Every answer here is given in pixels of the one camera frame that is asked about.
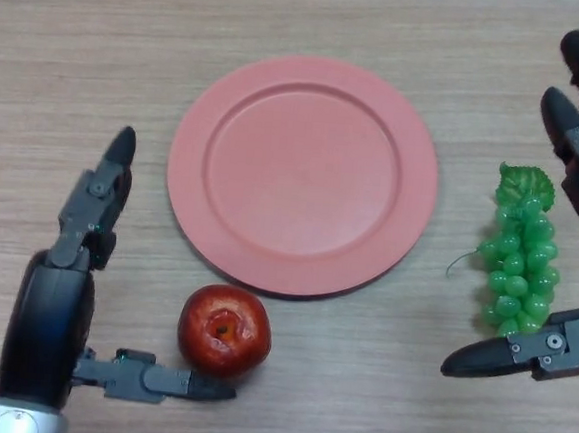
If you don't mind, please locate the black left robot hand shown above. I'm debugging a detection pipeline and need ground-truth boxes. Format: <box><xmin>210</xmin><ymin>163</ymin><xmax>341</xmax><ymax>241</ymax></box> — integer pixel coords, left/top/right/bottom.
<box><xmin>0</xmin><ymin>118</ymin><xmax>258</xmax><ymax>421</ymax></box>

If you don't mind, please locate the red apple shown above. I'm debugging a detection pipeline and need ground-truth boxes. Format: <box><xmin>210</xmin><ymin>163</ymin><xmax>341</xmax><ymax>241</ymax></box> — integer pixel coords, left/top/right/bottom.
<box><xmin>173</xmin><ymin>281</ymin><xmax>277</xmax><ymax>384</ymax></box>

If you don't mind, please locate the pink round plate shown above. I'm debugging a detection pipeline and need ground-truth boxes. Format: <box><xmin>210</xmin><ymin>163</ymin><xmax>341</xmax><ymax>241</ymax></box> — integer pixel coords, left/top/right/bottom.
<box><xmin>157</xmin><ymin>44</ymin><xmax>449</xmax><ymax>309</ymax></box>

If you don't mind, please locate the green grape bunch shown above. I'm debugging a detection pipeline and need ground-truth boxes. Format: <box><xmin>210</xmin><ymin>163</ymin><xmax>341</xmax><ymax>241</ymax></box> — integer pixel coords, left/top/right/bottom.
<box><xmin>440</xmin><ymin>157</ymin><xmax>570</xmax><ymax>344</ymax></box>

